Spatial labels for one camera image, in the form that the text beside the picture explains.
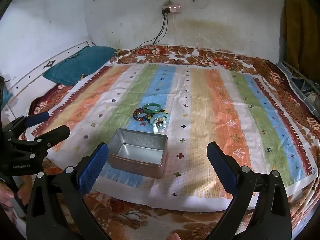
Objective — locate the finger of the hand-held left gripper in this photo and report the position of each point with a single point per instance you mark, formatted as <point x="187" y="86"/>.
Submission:
<point x="37" y="119"/>
<point x="53" y="133"/>

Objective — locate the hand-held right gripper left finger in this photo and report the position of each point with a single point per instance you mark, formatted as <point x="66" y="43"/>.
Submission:
<point x="92" y="171"/>

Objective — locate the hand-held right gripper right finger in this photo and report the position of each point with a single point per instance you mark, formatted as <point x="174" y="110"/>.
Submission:
<point x="222" y="171"/>

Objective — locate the silver metal tin box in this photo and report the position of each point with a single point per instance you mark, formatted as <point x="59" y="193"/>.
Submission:
<point x="150" y="166"/>

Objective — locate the green jade bangle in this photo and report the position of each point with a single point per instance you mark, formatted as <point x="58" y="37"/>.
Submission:
<point x="151" y="112"/>

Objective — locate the person's left hand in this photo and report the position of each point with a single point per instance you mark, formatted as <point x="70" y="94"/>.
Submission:
<point x="8" y="193"/>

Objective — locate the person's right hand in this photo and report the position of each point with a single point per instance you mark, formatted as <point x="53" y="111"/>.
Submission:
<point x="173" y="237"/>

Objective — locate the white bed headboard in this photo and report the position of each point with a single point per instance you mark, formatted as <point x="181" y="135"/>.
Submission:
<point x="30" y="75"/>

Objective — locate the striped colourful cloth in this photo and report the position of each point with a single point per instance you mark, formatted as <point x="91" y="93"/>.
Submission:
<point x="212" y="105"/>

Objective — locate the teal cloth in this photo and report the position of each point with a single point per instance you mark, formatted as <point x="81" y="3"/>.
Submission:
<point x="82" y="62"/>

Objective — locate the brown floral blanket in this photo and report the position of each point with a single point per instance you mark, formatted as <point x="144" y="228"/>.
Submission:
<point x="160" y="52"/>

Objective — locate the yellow garment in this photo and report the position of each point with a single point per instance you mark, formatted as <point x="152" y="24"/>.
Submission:
<point x="300" y="30"/>

